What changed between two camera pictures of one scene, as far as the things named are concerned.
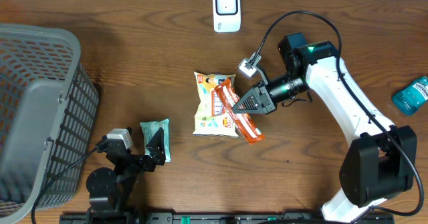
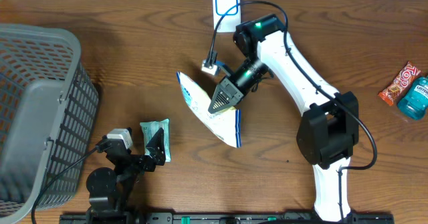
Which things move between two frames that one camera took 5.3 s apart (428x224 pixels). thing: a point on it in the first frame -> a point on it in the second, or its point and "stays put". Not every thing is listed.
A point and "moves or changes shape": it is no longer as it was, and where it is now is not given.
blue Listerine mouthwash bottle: x=408 y=99 moves or changes shape
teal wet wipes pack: x=150 y=129 stays put
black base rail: x=227 y=217 stays put
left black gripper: x=148 y=164 stays put
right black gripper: x=265 y=101 -> x=233 y=91
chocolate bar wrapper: x=228 y=95 -> x=392 y=91
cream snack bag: x=212 y=117 moves or changes shape
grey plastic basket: x=49 y=112 stays put
